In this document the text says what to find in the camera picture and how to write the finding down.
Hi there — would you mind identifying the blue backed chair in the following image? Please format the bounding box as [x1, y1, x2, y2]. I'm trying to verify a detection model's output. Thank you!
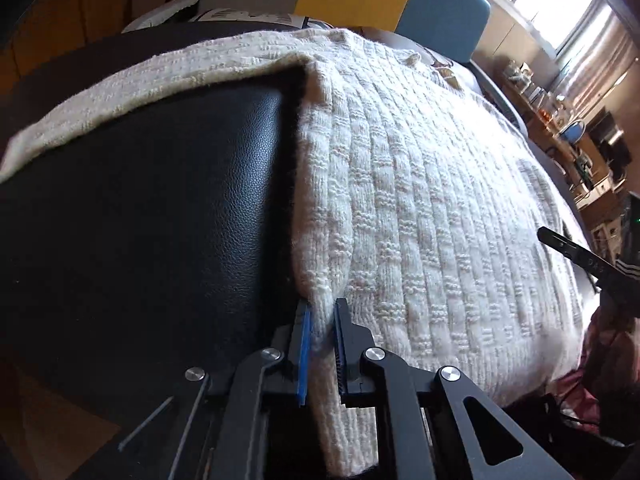
[560, 119, 588, 146]

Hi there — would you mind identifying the cream knit sweater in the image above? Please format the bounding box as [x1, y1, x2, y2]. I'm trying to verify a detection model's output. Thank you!
[0, 27, 591, 478]

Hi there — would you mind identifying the wooden side desk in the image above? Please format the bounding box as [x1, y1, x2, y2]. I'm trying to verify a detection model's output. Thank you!
[492, 67, 586, 161]

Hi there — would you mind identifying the black cable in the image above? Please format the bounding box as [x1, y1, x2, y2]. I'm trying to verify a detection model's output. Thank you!
[545, 392, 631, 446]

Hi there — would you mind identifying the brown wooden wardrobe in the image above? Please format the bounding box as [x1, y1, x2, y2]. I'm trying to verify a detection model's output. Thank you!
[0, 0, 201, 91]

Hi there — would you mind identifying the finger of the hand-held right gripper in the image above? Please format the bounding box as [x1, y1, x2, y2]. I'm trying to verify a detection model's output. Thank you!
[537, 226, 618, 286]

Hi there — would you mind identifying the deer print pillow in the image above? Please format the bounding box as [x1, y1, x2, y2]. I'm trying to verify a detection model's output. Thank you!
[425, 45, 488, 96]

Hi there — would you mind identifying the beige patterned curtain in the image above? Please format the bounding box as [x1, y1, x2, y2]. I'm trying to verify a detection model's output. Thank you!
[555, 0, 640, 121]

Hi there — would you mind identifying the black television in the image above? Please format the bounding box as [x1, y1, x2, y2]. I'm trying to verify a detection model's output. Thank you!
[590, 110, 626, 161]

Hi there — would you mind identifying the geometric print pillow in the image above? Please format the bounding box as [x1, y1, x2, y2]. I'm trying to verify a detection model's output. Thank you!
[195, 6, 333, 31]

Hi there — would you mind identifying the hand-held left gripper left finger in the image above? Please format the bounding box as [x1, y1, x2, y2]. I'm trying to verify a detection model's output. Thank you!
[167, 300, 317, 480]

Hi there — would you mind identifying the grey yellow blue sofa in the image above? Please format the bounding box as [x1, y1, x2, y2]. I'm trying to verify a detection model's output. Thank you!
[122, 0, 531, 138]

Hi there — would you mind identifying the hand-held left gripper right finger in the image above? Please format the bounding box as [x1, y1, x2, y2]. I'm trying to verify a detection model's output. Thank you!
[334, 297, 573, 480]

